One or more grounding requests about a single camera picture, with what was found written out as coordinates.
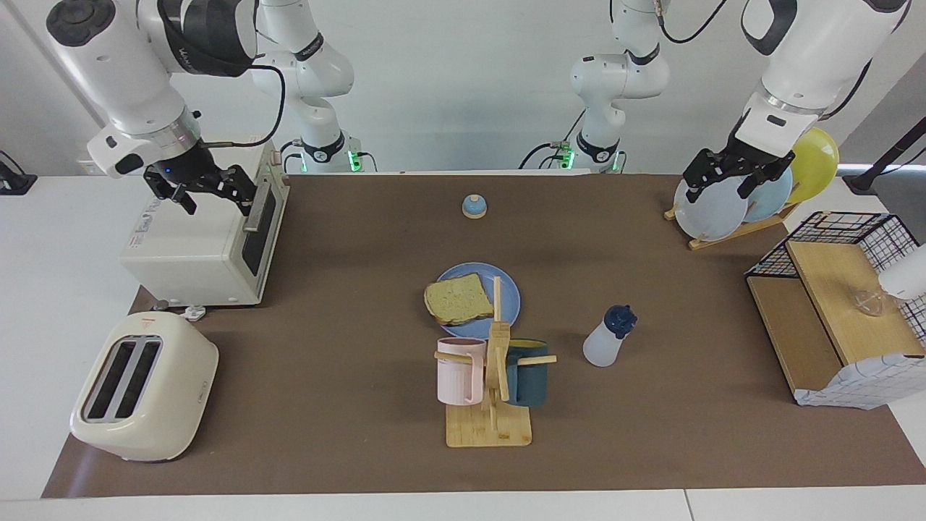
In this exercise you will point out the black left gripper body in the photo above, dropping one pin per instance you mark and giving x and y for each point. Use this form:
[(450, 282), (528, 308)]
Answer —
[(752, 153)]

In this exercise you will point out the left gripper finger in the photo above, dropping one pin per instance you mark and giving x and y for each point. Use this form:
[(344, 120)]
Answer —
[(705, 170), (767, 174)]

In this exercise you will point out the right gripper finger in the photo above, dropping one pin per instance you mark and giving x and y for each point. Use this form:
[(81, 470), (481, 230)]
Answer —
[(170, 189), (242, 187)]

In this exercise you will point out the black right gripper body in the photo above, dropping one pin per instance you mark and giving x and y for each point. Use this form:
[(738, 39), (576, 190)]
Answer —
[(181, 168)]

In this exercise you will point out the translucent seasoning bottle blue cap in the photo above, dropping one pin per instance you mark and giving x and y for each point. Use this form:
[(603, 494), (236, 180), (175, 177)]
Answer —
[(604, 347)]

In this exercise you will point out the toasted bread slice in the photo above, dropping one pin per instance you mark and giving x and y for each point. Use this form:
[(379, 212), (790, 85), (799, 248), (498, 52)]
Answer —
[(456, 300)]

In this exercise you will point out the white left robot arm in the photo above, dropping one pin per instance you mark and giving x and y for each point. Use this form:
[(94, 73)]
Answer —
[(810, 51)]

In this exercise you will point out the light blue plate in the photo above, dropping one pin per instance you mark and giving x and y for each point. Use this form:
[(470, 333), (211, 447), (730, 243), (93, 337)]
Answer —
[(770, 199)]

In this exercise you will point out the grey plate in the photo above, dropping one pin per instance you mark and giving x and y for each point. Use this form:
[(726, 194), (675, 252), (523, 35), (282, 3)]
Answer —
[(712, 213)]

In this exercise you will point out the yellow plate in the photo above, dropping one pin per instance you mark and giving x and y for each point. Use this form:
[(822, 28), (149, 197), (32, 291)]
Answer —
[(817, 163)]

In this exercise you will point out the wooden plate rack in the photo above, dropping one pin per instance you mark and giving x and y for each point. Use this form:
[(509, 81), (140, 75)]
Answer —
[(731, 234)]

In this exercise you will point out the blue round plate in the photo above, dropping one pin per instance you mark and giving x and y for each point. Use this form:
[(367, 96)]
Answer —
[(510, 300)]

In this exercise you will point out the white toaster oven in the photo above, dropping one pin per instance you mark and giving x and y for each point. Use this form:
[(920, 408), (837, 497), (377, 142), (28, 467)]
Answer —
[(195, 253)]

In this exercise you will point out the brown table mat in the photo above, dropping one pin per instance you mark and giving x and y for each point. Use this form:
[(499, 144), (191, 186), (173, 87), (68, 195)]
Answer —
[(325, 289)]

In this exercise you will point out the wooden shelf box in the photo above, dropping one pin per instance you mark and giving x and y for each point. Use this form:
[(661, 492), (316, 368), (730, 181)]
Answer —
[(832, 289)]

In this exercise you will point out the clear glass cup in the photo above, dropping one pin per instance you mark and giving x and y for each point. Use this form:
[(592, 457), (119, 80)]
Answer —
[(868, 302)]

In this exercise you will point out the white cylinder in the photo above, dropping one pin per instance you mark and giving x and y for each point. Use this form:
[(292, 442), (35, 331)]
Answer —
[(908, 275)]

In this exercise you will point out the cream two-slot toaster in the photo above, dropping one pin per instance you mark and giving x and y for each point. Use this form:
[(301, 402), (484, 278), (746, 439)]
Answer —
[(173, 405)]

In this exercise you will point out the white checkered cloth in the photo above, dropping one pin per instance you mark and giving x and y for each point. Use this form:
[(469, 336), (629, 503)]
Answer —
[(861, 383)]

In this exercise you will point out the dark teal mug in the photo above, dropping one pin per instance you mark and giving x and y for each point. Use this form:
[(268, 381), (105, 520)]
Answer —
[(528, 380)]

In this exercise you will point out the pink ribbed mug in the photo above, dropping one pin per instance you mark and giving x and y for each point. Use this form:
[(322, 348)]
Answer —
[(459, 376)]

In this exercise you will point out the wooden mug tree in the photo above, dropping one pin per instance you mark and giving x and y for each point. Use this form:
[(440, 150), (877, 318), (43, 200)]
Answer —
[(488, 430)]

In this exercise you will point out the black camera stand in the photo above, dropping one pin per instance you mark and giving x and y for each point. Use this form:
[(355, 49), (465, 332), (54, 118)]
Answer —
[(879, 168)]

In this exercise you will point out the black clamp mount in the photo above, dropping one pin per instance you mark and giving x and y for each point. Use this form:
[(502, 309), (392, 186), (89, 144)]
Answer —
[(14, 181)]

